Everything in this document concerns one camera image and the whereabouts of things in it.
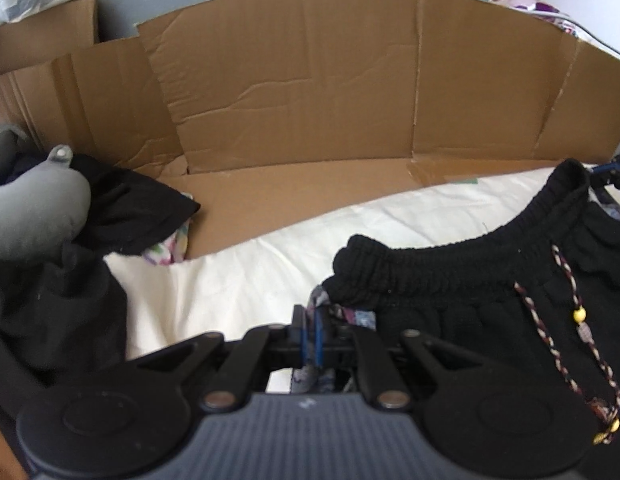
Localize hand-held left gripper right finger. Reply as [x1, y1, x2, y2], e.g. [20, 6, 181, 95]
[312, 307, 490, 411]

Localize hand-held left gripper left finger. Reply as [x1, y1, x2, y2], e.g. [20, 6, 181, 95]
[132, 305, 311, 413]

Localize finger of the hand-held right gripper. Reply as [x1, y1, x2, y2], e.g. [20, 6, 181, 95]
[587, 145, 620, 196]

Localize black bear print shorts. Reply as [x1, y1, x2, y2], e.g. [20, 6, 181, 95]
[290, 158, 620, 461]

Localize cream bear printed blanket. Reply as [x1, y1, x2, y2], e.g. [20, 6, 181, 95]
[102, 162, 560, 396]

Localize floral cloth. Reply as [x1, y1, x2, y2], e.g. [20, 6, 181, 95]
[142, 192, 195, 266]

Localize black cloth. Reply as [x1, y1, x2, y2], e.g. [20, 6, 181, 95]
[65, 154, 201, 256]

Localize folded cardboard sheet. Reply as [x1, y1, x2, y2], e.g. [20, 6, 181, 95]
[0, 0, 620, 261]

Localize black jacket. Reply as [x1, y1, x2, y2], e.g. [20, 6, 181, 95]
[0, 240, 130, 411]

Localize grey neck pillow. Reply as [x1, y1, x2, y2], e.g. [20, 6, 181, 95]
[0, 122, 93, 261]

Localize cardboard box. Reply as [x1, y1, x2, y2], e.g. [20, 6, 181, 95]
[0, 0, 101, 81]

